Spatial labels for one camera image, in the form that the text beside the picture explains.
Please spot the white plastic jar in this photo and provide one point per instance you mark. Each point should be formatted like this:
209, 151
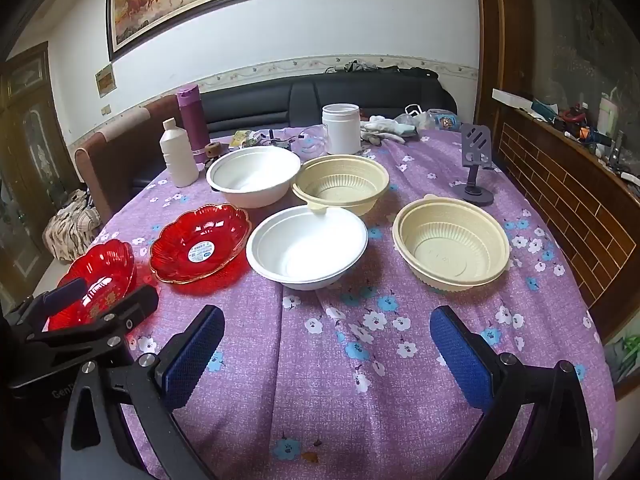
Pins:
341, 130

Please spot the white plastic bottle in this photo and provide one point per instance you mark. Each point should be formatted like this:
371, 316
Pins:
179, 160

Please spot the patterned cloth bag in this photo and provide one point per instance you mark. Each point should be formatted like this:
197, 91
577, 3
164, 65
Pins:
67, 230

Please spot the green striped bag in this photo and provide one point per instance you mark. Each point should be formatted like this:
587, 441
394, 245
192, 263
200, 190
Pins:
625, 352

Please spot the beige ribbed bowl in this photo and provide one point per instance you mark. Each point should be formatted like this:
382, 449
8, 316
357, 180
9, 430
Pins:
345, 180
450, 245

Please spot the white container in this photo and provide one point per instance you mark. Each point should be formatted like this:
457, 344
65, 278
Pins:
607, 112

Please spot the red plate with white label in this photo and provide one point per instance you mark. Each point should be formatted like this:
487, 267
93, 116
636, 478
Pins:
185, 240

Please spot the plastic bottle with cartoon label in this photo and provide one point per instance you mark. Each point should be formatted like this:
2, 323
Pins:
447, 121

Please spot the clear plastic lid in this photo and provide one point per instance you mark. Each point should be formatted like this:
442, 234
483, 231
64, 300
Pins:
312, 142

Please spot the white work gloves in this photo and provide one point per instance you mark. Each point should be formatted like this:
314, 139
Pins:
387, 130

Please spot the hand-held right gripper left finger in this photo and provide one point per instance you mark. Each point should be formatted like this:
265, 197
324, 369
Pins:
195, 355

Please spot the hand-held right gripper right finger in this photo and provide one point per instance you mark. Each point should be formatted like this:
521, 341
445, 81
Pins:
462, 360

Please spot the black motor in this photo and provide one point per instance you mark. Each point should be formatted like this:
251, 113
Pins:
275, 141

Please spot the white flat box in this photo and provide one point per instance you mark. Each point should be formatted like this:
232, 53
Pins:
510, 97

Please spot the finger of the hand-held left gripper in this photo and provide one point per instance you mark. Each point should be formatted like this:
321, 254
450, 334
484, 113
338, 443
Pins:
127, 310
65, 293

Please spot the motor with wooden spool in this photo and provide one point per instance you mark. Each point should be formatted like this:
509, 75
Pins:
215, 150

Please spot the small wall plaque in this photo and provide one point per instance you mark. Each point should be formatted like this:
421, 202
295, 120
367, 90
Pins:
105, 81

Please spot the wooden glass-door cabinet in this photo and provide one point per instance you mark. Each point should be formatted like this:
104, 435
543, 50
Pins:
30, 135

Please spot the red plate with gold print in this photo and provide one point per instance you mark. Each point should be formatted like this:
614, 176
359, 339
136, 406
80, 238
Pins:
110, 265

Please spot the brown armchair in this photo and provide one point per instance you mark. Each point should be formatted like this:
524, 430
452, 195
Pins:
115, 160

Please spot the purple floral tablecloth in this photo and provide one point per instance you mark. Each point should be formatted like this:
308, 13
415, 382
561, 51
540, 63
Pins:
350, 410

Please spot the black sofa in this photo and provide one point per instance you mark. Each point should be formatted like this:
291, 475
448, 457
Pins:
280, 100

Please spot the wooden door frame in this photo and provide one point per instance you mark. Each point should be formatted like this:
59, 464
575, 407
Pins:
505, 35

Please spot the wooden sideboard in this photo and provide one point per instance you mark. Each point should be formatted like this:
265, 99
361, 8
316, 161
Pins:
560, 200

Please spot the white bowl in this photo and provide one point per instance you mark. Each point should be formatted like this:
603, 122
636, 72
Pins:
250, 170
300, 245

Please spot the purple thermos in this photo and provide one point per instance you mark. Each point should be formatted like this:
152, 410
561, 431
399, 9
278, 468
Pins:
192, 120

